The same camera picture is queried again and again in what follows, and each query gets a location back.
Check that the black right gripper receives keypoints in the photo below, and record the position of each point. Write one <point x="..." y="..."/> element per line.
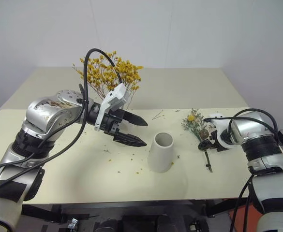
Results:
<point x="215" y="137"/>

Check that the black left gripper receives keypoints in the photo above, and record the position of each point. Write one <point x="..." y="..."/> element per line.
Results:
<point x="109" y="122"/>

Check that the mixed dried flower bouquet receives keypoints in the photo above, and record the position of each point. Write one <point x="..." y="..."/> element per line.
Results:
<point x="192" y="122"/>

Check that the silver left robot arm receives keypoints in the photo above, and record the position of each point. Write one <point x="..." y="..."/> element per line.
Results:
<point x="47" y="113"/>

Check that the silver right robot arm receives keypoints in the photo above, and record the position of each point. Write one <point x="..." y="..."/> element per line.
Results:
<point x="264" y="149"/>

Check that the yellow dried flower bouquet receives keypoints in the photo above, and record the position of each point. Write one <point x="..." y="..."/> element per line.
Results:
<point x="100" y="72"/>

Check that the loose dried twig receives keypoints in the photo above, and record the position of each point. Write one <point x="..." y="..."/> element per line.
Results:
<point x="157" y="116"/>

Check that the white ceramic vase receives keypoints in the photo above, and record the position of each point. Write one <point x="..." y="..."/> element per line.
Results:
<point x="161" y="154"/>

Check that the orange object under table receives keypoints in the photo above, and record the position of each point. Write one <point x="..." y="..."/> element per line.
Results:
<point x="245" y="217"/>

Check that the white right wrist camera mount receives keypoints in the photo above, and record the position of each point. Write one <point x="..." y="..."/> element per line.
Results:
<point x="222" y="128"/>

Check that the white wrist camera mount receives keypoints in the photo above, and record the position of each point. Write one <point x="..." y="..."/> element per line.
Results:
<point x="222" y="128"/>
<point x="114" y="96"/>

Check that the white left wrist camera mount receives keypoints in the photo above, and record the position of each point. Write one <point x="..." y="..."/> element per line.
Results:
<point x="114" y="96"/>

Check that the black frame under table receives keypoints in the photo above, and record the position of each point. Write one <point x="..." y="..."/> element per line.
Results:
<point x="131" y="215"/>

